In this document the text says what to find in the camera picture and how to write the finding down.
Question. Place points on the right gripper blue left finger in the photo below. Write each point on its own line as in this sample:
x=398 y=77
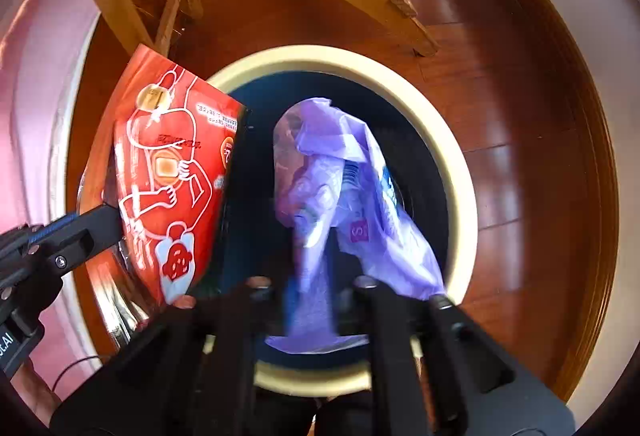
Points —
x=243 y=318

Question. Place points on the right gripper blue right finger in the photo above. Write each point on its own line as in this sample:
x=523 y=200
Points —
x=372 y=308

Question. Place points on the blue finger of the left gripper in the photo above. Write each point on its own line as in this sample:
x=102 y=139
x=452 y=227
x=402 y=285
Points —
x=72 y=240

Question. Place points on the orange red snack packet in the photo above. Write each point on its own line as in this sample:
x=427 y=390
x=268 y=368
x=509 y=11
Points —
x=162 y=153

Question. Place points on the purple plastic bag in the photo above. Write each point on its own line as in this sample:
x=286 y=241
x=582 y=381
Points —
x=330 y=177

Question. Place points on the person's left hand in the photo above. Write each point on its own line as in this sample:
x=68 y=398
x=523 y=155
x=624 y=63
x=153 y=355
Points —
x=35 y=392

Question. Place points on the blue bin with cream rim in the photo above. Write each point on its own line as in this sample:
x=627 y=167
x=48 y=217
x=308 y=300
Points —
x=429 y=174

